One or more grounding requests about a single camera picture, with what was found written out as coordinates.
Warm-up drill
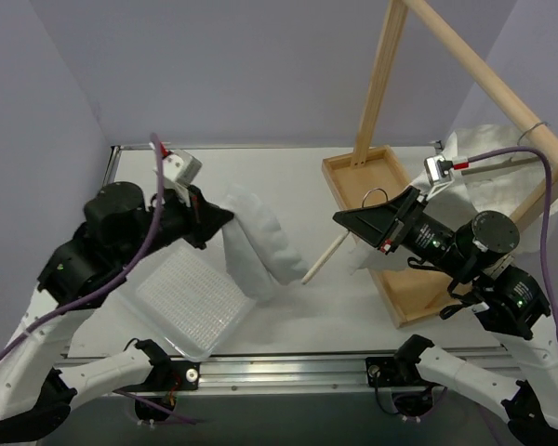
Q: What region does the light blue white skirt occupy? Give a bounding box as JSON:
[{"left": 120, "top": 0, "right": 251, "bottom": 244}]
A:
[{"left": 221, "top": 184, "right": 309, "bottom": 302}]

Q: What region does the cream wooden hanger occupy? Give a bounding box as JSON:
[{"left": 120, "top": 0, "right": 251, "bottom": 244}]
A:
[{"left": 300, "top": 187, "right": 389, "bottom": 285}]

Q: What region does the white pleated skirt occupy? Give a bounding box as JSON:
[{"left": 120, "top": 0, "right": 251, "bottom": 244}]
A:
[{"left": 347, "top": 128, "right": 544, "bottom": 274}]

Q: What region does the grey hanger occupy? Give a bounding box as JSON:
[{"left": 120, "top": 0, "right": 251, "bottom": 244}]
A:
[{"left": 457, "top": 121, "right": 550, "bottom": 176}]

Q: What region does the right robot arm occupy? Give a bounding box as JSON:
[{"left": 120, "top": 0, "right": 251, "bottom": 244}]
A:
[{"left": 333, "top": 187, "right": 558, "bottom": 445}]

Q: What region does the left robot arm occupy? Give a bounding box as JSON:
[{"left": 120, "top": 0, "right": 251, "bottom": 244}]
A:
[{"left": 0, "top": 181, "right": 233, "bottom": 444}]

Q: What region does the white plastic basket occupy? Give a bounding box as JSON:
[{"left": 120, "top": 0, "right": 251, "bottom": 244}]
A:
[{"left": 118, "top": 242, "right": 255, "bottom": 361}]

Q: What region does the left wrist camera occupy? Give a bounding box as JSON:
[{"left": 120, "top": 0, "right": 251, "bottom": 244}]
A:
[{"left": 153, "top": 145, "right": 202, "bottom": 192}]

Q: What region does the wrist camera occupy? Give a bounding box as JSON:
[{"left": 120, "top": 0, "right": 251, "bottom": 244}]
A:
[
  {"left": 153, "top": 145, "right": 202, "bottom": 192},
  {"left": 424, "top": 154, "right": 454, "bottom": 190}
]

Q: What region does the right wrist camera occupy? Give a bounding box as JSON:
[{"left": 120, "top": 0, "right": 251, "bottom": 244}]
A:
[{"left": 424, "top": 154, "right": 454, "bottom": 190}]

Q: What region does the aluminium front rail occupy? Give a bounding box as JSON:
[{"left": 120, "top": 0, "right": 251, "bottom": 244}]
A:
[{"left": 60, "top": 348, "right": 517, "bottom": 400}]

